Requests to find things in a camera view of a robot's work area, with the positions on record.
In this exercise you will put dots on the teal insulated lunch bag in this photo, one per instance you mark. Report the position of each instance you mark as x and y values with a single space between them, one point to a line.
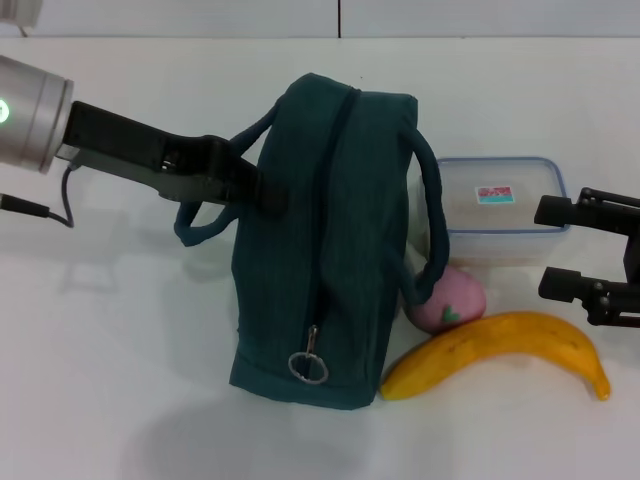
360 225

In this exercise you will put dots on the pink toy peach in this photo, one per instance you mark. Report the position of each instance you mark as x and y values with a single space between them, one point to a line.
460 300

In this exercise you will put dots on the yellow banana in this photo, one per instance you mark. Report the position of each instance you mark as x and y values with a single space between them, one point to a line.
500 340

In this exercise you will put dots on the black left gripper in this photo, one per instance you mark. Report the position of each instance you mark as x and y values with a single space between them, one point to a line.
125 145

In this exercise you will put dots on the clear plastic food container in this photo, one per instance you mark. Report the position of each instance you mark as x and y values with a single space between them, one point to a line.
470 220

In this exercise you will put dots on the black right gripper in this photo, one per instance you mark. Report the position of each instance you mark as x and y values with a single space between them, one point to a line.
632 257

